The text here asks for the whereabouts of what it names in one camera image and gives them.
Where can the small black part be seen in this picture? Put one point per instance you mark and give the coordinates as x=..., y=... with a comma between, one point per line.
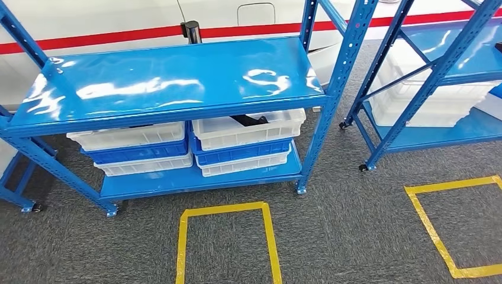
x=249, y=120
x=499, y=46

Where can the red barrier belt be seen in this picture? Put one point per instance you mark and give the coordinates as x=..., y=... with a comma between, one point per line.
x=98, y=38

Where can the white car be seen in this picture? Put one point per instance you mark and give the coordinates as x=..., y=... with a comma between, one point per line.
x=98, y=15

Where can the black chrome stanchion post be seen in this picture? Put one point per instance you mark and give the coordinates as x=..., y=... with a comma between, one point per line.
x=192, y=33

